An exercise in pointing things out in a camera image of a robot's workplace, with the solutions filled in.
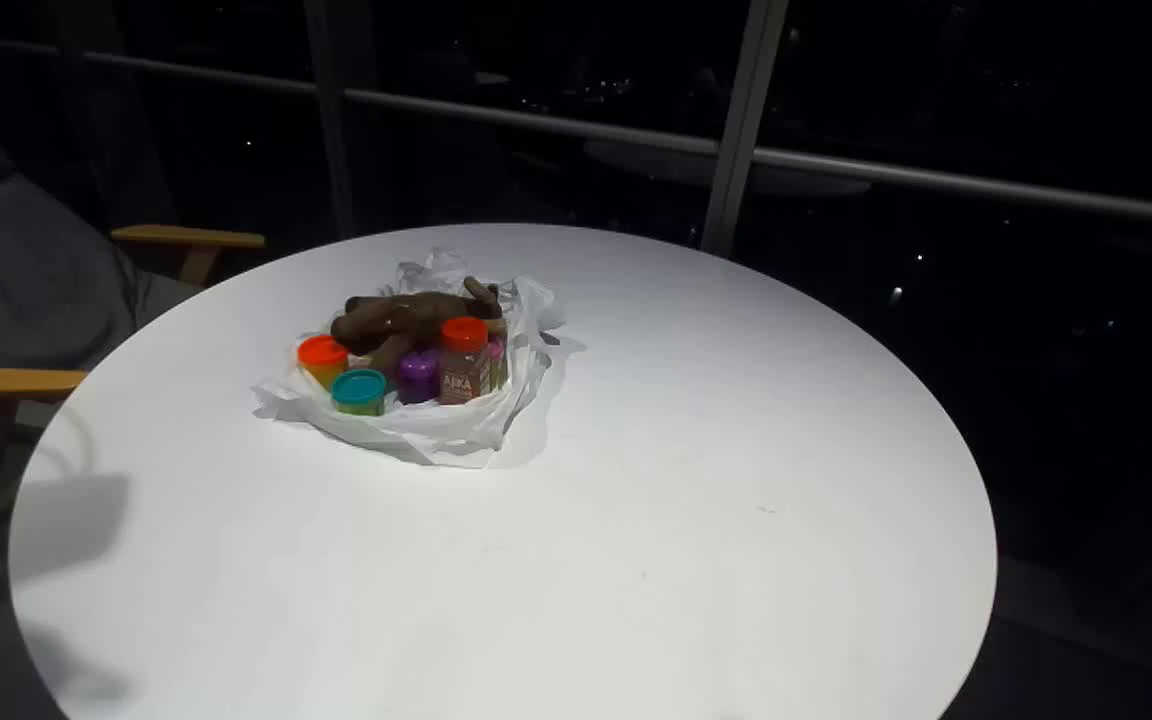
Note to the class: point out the red cap spice bottle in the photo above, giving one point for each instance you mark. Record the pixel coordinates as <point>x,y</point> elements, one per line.
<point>464,338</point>

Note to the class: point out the purple lid dough tub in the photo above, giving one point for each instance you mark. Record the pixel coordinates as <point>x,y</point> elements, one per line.
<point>418,372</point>

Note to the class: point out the brown plush moose toy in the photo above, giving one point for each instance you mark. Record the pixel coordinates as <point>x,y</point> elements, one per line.
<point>396,319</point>

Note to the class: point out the teal lid dough tub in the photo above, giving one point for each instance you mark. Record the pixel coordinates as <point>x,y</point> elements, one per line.
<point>360,388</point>

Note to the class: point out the clear white plastic bag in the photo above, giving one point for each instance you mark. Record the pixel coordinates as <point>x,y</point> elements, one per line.
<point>470,431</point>

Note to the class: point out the grey horizontal handrail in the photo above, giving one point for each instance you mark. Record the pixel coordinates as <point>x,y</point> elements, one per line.
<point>869,165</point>

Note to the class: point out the grey chair with wooden armrests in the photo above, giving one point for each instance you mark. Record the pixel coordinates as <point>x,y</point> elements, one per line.
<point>19,266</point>

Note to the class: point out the light grey window post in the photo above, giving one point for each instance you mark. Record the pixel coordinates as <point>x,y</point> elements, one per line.
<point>740,123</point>

